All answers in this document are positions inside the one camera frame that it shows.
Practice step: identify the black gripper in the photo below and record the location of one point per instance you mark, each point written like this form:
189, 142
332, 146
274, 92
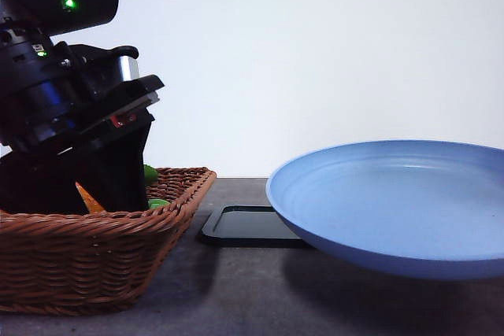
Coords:
56, 100

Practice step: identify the blue plate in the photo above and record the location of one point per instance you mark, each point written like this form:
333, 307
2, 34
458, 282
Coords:
425, 208

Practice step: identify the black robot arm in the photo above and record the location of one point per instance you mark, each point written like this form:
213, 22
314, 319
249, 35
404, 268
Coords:
60, 17

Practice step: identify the brown wicker basket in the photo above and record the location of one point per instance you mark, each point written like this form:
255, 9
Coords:
95, 262

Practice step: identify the yellow toy corn cob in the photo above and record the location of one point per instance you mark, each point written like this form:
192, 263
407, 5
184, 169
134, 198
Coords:
93, 206

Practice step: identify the green leafy toy vegetable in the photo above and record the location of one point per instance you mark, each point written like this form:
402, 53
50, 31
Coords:
150, 175

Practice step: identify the green toy pepper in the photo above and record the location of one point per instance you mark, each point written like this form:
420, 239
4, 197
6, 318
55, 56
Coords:
154, 203

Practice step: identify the black tray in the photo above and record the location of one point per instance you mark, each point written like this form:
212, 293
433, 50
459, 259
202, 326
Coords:
249, 226

